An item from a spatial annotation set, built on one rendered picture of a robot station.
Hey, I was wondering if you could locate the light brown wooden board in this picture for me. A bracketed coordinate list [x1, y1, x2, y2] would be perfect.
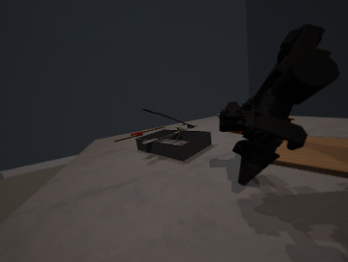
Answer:
[272, 137, 348, 178]

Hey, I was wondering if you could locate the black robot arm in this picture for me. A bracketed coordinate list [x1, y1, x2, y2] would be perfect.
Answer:
[219, 24, 340, 135]

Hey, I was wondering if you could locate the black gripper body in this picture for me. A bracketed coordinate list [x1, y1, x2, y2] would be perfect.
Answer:
[232, 106, 307, 155]

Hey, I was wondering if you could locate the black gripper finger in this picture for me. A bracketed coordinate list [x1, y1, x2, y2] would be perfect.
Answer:
[236, 145, 244, 181]
[238, 141, 280, 186]

